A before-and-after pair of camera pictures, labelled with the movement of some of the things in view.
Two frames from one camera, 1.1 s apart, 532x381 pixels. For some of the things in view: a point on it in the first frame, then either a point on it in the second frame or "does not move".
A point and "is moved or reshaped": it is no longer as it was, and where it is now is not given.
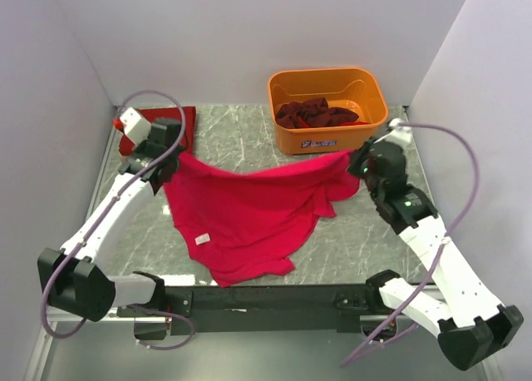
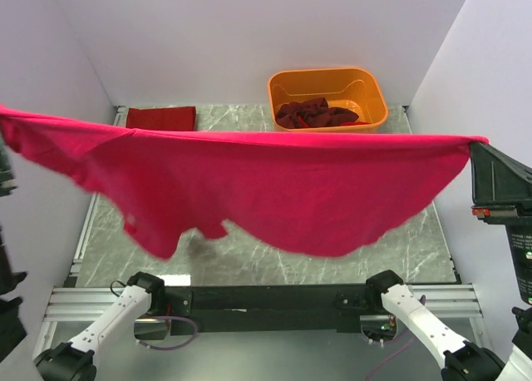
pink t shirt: (241, 223) is moved or reshaped
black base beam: (266, 309) does not move
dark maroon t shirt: (316, 112) does not move
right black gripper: (353, 166) -> (499, 184)
